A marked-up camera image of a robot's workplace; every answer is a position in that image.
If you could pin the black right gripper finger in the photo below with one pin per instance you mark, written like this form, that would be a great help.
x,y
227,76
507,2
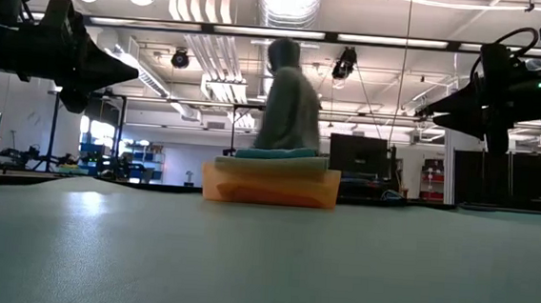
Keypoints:
x,y
460,103
465,124

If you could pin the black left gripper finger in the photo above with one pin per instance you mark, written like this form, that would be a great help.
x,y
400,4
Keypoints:
x,y
100,63
101,83

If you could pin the teal microfiber towel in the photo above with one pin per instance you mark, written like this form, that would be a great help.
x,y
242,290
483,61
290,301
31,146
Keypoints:
x,y
275,153

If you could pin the light green microfiber towel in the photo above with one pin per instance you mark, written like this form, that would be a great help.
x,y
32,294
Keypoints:
x,y
274,162

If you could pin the light orange microfiber towel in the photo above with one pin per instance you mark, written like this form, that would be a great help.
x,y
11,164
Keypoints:
x,y
272,198

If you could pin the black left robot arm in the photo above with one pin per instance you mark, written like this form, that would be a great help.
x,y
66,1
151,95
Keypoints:
x,y
0,51

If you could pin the white building column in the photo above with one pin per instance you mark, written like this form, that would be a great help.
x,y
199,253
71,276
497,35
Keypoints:
x,y
460,169

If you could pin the red black storage rack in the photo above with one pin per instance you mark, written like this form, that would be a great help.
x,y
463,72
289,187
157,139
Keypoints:
x,y
432,179

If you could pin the black partition panels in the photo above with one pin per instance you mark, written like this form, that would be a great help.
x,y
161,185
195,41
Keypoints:
x,y
526,176

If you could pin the black LED light bar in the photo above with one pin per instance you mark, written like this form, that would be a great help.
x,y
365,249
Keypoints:
x,y
388,41

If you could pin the black computer monitor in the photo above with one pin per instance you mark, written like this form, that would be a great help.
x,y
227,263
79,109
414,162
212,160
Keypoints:
x,y
358,153

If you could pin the orange plastic bin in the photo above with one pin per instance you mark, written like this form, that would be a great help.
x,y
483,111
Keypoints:
x,y
208,185

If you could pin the person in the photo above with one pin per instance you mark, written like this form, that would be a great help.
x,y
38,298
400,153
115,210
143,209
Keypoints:
x,y
292,110

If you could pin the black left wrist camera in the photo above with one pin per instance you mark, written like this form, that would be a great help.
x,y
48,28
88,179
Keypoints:
x,y
73,99

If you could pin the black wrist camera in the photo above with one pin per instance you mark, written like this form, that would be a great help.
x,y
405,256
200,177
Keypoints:
x,y
73,99
497,136

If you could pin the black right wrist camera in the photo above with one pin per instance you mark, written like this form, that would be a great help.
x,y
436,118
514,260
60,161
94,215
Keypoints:
x,y
497,136

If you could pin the black tall stand frame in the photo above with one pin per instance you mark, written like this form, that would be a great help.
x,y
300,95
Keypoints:
x,y
54,127

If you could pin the black ceiling-mounted camera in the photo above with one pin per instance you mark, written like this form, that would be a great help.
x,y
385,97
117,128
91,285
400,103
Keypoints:
x,y
180,59
343,63

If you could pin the silver ribbed ventilation duct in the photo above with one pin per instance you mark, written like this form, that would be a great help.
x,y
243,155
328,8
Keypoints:
x,y
288,4

